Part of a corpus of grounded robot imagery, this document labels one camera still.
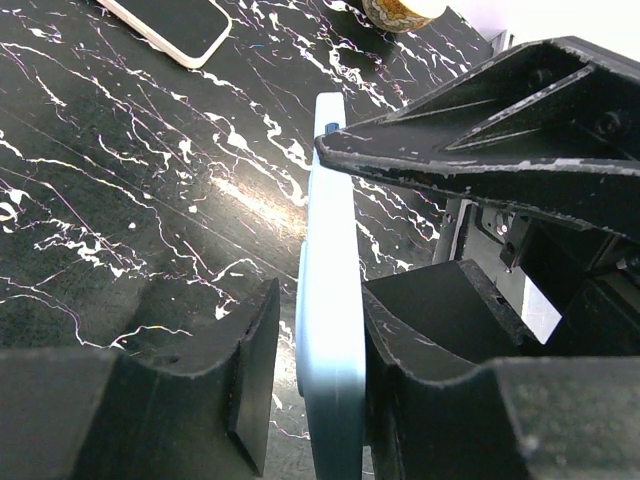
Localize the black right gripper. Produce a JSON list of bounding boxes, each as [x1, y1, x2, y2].
[[315, 37, 639, 357]]

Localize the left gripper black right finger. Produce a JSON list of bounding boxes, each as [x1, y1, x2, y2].
[[363, 260, 639, 479]]

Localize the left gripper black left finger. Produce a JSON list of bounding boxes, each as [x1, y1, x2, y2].
[[1, 279, 280, 479]]

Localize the phone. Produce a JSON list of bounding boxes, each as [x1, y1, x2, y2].
[[294, 91, 367, 480], [98, 0, 232, 69]]

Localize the phone in beige case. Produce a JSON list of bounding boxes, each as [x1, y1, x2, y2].
[[98, 0, 232, 69]]

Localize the cream floral bowl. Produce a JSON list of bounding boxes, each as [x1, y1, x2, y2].
[[361, 0, 449, 33]]

